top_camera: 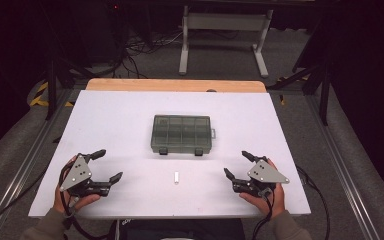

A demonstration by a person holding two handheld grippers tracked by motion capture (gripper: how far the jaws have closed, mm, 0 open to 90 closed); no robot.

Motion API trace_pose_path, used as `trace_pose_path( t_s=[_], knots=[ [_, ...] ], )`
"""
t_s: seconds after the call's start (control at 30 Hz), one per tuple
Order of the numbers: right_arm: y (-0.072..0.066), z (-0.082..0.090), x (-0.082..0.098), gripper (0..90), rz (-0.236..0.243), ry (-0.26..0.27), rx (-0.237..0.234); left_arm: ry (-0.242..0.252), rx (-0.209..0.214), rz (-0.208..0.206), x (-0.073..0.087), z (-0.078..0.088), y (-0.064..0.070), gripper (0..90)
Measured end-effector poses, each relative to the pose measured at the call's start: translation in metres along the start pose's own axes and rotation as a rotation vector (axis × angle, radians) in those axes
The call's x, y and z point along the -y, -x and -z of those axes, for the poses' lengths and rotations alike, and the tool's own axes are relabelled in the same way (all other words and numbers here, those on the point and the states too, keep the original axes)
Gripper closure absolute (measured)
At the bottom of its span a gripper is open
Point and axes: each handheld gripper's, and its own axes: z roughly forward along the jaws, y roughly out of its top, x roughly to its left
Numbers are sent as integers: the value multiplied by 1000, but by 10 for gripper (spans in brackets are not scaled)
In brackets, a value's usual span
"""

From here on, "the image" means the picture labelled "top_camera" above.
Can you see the person's black clothing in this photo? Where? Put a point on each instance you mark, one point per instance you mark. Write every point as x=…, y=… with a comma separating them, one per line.
x=186, y=228

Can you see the white table board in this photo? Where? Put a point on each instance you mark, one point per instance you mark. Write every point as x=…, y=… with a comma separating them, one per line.
x=113, y=113

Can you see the small white plastic piece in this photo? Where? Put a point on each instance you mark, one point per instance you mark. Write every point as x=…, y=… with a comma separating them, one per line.
x=176, y=177

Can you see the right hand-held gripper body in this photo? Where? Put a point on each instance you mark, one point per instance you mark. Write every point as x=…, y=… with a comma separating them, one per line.
x=265, y=173

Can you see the wooden table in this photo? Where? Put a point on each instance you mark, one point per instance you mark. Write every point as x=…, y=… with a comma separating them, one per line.
x=166, y=85

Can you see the black metal stand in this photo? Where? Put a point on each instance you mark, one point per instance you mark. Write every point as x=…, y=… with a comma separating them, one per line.
x=325, y=96
x=51, y=90

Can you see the person's right hand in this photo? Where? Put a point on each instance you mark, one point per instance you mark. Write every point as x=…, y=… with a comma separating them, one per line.
x=268, y=205

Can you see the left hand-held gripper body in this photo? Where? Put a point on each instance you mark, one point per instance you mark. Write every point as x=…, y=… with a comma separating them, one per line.
x=76, y=173

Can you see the person's left hand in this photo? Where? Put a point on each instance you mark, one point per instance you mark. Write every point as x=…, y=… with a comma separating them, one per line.
x=80, y=200

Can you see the dark device with red light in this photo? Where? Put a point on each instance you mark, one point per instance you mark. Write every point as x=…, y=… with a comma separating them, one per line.
x=113, y=20

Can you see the metal floor rail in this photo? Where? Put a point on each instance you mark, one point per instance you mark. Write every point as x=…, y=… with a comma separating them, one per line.
x=23, y=166
x=343, y=173

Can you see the grey translucent compartment box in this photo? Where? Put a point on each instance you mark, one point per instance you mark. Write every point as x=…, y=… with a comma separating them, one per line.
x=181, y=133

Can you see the white metal stand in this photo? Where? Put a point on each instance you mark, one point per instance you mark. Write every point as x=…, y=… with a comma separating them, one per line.
x=225, y=21

